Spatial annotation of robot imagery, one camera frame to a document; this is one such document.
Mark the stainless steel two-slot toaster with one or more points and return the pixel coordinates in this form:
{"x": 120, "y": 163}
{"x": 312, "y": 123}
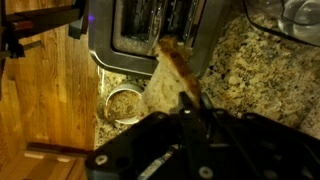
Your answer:
{"x": 103, "y": 50}

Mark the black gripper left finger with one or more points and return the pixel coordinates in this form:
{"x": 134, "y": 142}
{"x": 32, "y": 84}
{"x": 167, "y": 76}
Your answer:
{"x": 185, "y": 100}

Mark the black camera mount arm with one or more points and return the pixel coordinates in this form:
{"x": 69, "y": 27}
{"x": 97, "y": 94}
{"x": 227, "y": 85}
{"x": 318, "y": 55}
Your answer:
{"x": 40, "y": 16}

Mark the white ceramic bowl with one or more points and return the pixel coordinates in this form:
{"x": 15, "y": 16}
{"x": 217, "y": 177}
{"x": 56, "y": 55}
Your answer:
{"x": 133, "y": 87}

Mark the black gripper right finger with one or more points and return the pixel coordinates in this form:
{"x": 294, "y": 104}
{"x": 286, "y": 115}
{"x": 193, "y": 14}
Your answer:
{"x": 207, "y": 101}

